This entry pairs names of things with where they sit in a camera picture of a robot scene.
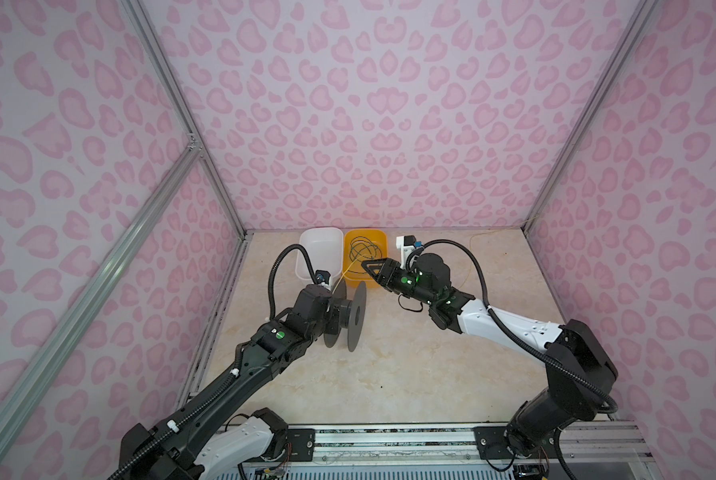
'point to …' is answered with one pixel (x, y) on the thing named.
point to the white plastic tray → (324, 248)
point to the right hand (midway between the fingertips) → (366, 264)
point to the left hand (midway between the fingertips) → (334, 302)
